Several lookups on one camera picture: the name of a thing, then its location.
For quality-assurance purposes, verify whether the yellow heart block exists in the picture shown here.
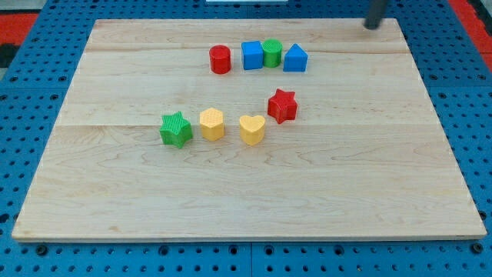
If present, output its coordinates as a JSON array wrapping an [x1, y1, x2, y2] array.
[[239, 115, 266, 146]]

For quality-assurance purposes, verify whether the yellow hexagon block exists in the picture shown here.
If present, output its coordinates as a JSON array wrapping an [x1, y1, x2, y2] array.
[[199, 108, 224, 141]]

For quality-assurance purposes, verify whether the red star block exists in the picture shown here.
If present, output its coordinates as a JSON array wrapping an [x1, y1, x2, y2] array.
[[268, 88, 298, 124]]

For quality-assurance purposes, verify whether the light wooden board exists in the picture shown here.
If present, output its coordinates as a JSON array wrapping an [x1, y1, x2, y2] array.
[[12, 18, 487, 242]]

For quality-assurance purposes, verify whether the green star block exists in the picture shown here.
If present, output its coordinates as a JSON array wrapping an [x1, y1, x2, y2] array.
[[159, 111, 193, 149]]

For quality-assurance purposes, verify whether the red cylinder block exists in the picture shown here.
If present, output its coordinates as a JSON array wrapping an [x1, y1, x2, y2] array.
[[209, 45, 231, 74]]

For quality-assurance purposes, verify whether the blue cube block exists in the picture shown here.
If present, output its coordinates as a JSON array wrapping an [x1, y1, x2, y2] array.
[[241, 41, 263, 70]]

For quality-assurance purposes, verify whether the blue triangle block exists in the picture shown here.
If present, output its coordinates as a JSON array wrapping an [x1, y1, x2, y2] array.
[[283, 44, 308, 72]]

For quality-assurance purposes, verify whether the green cylinder block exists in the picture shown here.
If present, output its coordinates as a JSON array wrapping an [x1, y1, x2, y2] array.
[[261, 38, 283, 68]]

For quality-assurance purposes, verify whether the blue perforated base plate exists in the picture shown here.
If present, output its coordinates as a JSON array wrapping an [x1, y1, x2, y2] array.
[[1, 1, 491, 276]]

